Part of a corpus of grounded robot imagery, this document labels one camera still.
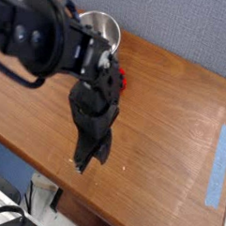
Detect red rectangular block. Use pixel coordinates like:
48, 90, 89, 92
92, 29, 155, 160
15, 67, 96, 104
119, 68, 128, 92

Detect blue tape strip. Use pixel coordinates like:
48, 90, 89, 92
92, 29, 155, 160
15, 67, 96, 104
204, 124, 226, 209

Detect silver metal pot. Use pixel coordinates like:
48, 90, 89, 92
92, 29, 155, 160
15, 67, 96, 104
80, 10, 121, 54

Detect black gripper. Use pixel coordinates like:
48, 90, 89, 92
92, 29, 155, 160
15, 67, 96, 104
68, 53, 123, 173

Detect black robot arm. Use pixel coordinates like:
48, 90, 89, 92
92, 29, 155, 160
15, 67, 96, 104
0, 0, 125, 173

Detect black chair base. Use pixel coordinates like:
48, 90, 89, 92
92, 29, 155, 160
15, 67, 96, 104
0, 176, 21, 204

